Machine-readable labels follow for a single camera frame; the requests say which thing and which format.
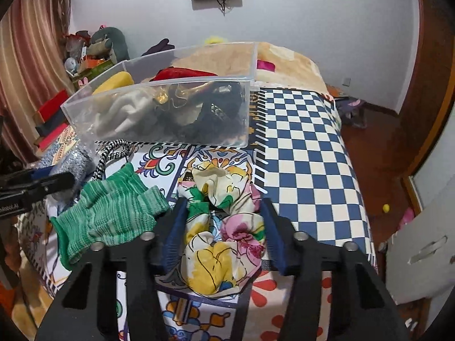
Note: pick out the yellow plush toy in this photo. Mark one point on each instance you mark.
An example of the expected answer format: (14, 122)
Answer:
(215, 39)

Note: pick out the purple stool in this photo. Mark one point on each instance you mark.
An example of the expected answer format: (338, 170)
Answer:
(350, 110)

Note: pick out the red box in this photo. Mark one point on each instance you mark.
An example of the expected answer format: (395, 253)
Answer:
(53, 106)

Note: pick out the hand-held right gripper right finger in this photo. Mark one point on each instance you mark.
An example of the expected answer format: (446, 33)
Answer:
(276, 236)

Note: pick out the colourful patterned bed cover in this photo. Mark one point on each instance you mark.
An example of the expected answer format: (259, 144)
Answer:
(163, 165)

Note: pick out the beige blanket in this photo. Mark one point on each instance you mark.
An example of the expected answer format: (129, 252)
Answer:
(220, 57)

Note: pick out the dark purple glove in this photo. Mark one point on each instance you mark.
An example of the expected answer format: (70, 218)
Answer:
(160, 47)

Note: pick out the red cloth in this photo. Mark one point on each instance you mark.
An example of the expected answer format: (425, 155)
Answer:
(181, 74)

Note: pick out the magenta cloth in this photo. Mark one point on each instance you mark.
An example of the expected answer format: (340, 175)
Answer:
(266, 65)

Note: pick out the grey green plush dinosaur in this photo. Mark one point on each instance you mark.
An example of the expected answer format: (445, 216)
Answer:
(112, 42)

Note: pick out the yellow ball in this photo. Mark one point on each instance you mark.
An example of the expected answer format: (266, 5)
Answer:
(386, 208)

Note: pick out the floral fabric scrunchie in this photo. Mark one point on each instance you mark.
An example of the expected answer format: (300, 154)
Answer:
(217, 227)

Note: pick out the clear plastic storage bin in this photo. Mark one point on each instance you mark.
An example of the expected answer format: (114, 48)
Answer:
(227, 113)

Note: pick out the blue grey knitted sock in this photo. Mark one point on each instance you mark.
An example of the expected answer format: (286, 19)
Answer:
(73, 161)

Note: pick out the white wall socket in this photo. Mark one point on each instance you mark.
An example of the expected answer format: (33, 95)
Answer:
(347, 81)

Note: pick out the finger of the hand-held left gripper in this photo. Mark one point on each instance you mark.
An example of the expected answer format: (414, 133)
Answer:
(21, 178)
(53, 183)

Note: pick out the black cloth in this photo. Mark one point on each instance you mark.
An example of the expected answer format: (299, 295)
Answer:
(206, 117)

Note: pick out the brown wooden door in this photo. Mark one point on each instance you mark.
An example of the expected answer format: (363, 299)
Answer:
(426, 78)

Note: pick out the blue white checkered mat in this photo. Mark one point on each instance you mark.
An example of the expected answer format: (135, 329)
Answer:
(305, 156)

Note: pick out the yellow soft cloth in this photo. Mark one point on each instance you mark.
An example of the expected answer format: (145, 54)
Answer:
(115, 82)

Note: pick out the white cabinet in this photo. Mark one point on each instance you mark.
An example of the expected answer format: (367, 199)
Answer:
(419, 248)

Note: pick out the striped pink curtain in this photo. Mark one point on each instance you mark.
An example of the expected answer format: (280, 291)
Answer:
(28, 49)

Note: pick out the white cloth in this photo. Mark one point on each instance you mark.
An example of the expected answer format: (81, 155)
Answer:
(124, 110)

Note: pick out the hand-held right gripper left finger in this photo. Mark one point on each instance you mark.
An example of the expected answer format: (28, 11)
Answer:
(173, 236)

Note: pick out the pink toy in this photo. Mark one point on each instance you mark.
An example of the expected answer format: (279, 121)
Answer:
(406, 219)

